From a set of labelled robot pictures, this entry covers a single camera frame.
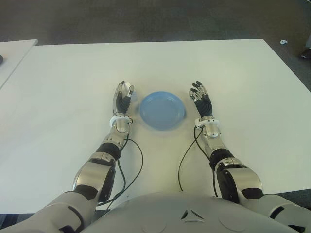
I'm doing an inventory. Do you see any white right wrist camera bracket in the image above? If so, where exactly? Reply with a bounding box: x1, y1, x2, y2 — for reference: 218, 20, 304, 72
194, 116, 220, 129

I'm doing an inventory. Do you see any white side table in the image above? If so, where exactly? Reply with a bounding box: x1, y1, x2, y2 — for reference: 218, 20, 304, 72
0, 39, 39, 89

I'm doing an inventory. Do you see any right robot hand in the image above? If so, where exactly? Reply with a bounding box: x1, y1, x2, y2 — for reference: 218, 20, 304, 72
188, 79, 214, 118

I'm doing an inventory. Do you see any grey robot torso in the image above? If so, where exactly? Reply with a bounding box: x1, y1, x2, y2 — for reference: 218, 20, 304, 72
85, 190, 299, 233

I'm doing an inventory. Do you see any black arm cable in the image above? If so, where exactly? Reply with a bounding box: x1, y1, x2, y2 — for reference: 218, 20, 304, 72
97, 135, 144, 207
178, 126, 219, 197

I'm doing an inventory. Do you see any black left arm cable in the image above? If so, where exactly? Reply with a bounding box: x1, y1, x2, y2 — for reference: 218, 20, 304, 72
97, 135, 144, 207

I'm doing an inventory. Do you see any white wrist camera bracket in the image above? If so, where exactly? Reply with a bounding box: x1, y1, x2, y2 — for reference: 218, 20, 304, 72
194, 116, 220, 129
108, 116, 133, 127

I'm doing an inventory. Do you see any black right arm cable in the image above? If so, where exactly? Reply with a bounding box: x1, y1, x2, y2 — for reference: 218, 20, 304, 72
178, 126, 219, 197

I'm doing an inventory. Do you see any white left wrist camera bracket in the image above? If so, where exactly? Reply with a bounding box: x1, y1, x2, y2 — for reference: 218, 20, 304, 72
108, 116, 133, 127

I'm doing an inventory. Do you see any blue plate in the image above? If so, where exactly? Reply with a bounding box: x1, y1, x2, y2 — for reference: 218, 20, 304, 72
138, 91, 187, 131

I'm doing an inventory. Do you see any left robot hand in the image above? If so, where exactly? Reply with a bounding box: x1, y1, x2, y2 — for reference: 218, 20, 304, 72
112, 80, 136, 117

